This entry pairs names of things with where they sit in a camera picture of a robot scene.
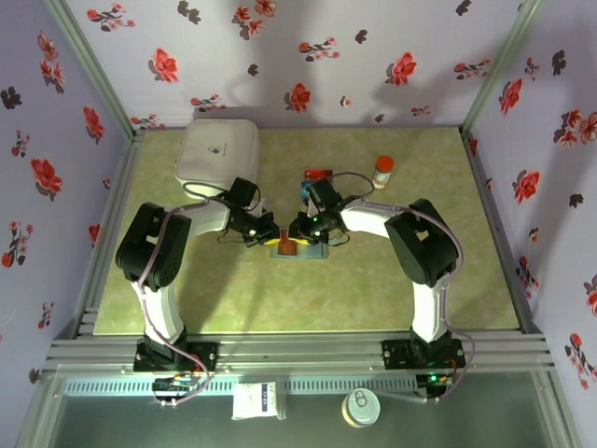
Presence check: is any orange credit card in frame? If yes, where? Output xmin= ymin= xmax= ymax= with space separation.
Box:
xmin=275 ymin=228 xmax=299 ymax=258

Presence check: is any grey card holder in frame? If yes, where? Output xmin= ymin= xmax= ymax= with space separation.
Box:
xmin=269 ymin=236 xmax=331 ymax=260

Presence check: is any white zip case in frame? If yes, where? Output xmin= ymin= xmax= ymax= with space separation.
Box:
xmin=174 ymin=119 xmax=261 ymax=200

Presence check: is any orange capped small bottle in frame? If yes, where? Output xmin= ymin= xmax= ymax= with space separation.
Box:
xmin=371 ymin=155 xmax=396 ymax=190

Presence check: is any white paper packet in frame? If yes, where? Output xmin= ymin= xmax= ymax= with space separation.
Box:
xmin=231 ymin=381 xmax=280 ymax=421

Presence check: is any silver tin can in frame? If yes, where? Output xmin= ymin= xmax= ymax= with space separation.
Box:
xmin=340 ymin=387 xmax=382 ymax=428

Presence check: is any grey right arm cable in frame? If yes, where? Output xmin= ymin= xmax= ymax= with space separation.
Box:
xmin=331 ymin=171 xmax=478 ymax=405

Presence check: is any aluminium front frame rail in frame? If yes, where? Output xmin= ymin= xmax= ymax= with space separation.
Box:
xmin=41 ymin=330 xmax=559 ymax=375

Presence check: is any aluminium left side rail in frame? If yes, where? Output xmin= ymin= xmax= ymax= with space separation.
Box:
xmin=74 ymin=129 xmax=146 ymax=338

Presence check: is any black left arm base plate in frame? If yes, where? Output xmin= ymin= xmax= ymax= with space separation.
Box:
xmin=133 ymin=339 xmax=220 ymax=373

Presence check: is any slotted grey cable duct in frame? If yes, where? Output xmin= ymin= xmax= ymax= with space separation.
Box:
xmin=62 ymin=376 xmax=419 ymax=397

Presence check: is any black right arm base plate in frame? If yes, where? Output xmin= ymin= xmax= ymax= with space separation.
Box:
xmin=381 ymin=338 xmax=466 ymax=371

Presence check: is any aluminium right side rail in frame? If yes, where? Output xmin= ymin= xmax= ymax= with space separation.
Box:
xmin=459 ymin=128 xmax=545 ymax=335

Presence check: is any aluminium left corner post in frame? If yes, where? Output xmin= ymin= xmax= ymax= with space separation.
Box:
xmin=44 ymin=0 xmax=144 ymax=141

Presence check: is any aluminium corner post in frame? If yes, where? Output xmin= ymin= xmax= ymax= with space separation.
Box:
xmin=44 ymin=0 xmax=144 ymax=141
xmin=461 ymin=0 xmax=549 ymax=136

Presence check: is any aluminium right corner post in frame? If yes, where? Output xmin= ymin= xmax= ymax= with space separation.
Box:
xmin=461 ymin=0 xmax=549 ymax=136

